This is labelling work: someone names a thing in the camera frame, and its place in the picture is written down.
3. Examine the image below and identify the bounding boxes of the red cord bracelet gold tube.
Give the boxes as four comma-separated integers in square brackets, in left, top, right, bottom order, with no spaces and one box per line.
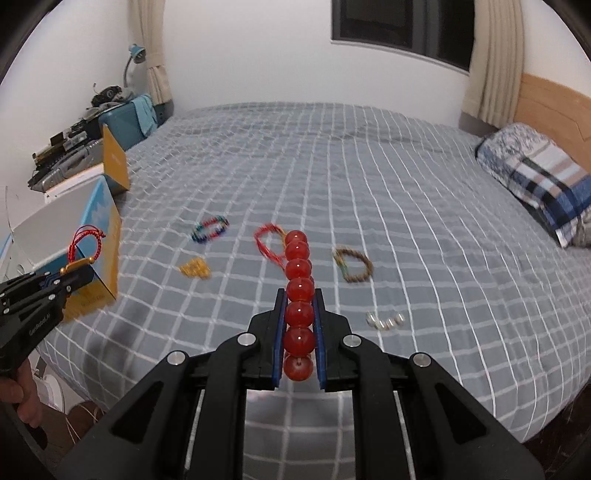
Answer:
[59,224,106,276]

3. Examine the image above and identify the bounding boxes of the red large bead bracelet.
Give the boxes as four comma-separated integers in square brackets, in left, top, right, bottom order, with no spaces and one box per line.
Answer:
[281,229,317,382]

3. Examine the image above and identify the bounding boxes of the silver pearl bead bracelet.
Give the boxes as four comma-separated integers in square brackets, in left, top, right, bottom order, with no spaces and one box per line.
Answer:
[365,310,408,331]

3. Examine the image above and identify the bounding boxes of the red string bracelet gold charm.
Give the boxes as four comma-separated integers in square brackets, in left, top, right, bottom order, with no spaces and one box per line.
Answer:
[253,223,287,270]

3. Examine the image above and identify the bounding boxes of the brown wooden bead bracelet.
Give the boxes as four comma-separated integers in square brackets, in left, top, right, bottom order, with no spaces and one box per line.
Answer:
[332,247,375,284]

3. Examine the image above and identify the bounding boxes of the yellow amber bead bracelet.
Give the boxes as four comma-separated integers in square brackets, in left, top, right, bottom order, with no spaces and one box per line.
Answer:
[178,257,212,281]

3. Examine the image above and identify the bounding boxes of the multicolour glass bead bracelet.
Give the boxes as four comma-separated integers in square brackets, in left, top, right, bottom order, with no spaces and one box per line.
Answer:
[190,215,230,244]

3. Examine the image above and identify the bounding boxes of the person's left hand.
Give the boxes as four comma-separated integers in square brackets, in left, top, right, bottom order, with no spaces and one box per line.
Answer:
[0,358,43,428]

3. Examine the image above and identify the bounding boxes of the white cardboard box blue print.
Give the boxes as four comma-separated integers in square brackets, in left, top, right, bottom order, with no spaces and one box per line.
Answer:
[1,127,130,321]

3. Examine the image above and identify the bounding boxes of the grey suitcase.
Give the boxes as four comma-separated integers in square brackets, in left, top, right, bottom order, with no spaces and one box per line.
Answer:
[28,139,103,193]

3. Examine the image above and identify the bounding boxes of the grey checked bed sheet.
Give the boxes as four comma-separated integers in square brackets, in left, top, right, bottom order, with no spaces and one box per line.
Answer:
[36,101,591,480]

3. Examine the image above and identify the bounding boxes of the teal suitcase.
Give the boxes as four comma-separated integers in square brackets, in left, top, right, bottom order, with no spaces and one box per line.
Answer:
[98,99,148,151]

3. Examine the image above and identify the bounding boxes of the teal cloth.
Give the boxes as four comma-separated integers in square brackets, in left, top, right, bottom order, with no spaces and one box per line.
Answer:
[131,94,158,138]

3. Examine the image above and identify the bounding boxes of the black clutter pile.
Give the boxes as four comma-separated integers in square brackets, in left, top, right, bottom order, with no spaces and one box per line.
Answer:
[90,85,133,109]

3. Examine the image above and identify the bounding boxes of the blue desk lamp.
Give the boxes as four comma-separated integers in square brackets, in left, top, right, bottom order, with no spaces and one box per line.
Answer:
[122,43,148,90]

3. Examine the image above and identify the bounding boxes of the blue plaid pillow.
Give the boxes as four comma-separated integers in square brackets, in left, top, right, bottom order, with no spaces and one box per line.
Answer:
[476,123,590,248]

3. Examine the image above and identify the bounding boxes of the left beige curtain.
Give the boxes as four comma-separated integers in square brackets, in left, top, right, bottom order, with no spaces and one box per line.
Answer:
[128,0,172,105]

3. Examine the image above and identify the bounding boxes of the beige curtain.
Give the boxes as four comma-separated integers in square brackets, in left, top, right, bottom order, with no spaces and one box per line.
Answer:
[462,0,525,128]
[128,0,172,105]

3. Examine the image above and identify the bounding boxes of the right beige curtain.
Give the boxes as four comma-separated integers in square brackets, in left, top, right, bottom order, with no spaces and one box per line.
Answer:
[462,0,525,128]

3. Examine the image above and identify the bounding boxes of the wooden headboard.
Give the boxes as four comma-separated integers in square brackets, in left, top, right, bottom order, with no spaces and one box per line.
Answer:
[514,73,591,172]

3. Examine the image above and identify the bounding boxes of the dark window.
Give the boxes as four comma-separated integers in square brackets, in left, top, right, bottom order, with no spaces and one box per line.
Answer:
[332,0,475,71]

